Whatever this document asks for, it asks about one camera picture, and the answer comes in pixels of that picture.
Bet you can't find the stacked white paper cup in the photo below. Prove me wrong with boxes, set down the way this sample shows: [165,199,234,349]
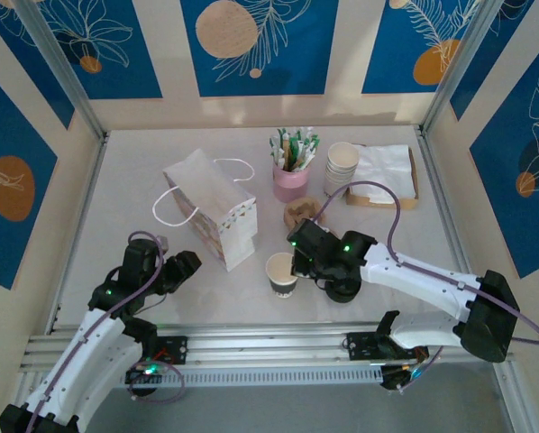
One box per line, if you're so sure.
[322,178,357,199]
[324,167,359,182]
[326,142,361,172]
[324,172,358,187]
[325,161,360,178]

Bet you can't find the pink holder cup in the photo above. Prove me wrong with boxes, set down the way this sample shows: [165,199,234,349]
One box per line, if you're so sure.
[271,160,310,204]

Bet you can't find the black plastic cup lid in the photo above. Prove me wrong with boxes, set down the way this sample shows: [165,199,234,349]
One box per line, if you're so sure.
[324,278,364,305]

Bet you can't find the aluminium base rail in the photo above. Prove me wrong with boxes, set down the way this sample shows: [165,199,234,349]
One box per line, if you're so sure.
[19,320,514,369]

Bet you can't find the brown wooden napkin tray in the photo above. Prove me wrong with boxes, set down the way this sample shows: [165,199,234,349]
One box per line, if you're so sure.
[344,143,422,211]

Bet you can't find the aluminium frame post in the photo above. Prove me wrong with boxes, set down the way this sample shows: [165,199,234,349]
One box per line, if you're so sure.
[418,0,512,136]
[13,0,108,142]

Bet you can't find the takeout paper coffee cup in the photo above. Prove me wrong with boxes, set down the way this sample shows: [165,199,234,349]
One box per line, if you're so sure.
[265,251,300,299]

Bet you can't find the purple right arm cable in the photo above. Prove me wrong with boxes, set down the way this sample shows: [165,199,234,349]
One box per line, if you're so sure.
[313,180,539,394]

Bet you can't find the white napkin stack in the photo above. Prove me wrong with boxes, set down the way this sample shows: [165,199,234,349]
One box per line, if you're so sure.
[350,180,419,203]

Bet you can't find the grey slotted cable duct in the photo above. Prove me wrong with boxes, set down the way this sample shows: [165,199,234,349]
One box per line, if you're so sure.
[102,365,386,390]

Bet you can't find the brown pulp cup carrier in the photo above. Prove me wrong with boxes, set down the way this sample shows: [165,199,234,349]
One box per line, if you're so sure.
[282,197,329,227]

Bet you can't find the controller board with wires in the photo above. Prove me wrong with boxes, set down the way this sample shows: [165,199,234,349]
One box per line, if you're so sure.
[379,360,428,392]
[123,359,168,385]

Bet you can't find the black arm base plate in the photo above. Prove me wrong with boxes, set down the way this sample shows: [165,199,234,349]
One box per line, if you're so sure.
[344,331,431,362]
[154,336,190,365]

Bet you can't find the white patterned paper bag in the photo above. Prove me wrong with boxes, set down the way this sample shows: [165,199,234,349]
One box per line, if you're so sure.
[151,148,258,273]

